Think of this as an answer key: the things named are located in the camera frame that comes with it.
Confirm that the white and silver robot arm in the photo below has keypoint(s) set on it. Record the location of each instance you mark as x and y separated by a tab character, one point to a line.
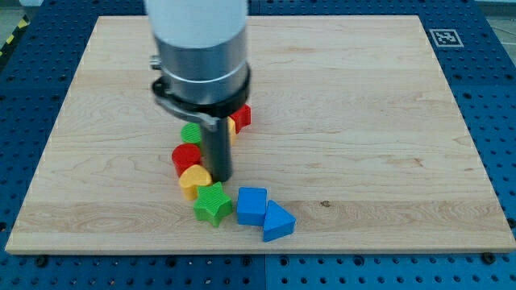
202	57

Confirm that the green circle block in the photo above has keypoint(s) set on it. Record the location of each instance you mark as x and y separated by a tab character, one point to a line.
191	133

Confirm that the yellow heart block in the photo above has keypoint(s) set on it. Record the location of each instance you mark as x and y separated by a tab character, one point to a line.
191	178

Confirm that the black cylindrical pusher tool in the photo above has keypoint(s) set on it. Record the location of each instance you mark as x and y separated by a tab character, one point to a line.
216	147

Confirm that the blue cube block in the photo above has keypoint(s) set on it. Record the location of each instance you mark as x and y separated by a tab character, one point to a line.
251	206

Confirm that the green star block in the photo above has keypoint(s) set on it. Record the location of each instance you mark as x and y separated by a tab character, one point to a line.
213	204

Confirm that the red cylinder block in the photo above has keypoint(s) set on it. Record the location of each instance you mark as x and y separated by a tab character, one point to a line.
184	156

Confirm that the blue triangle block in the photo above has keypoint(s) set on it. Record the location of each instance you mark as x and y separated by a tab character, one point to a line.
278	222

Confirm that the wooden board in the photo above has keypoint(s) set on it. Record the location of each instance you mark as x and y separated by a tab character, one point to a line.
355	131

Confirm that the white fiducial marker tag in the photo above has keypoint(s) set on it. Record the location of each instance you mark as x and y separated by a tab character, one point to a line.
446	38

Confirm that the yellow black hazard tape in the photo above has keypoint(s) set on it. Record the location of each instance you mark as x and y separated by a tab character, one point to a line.
15	37

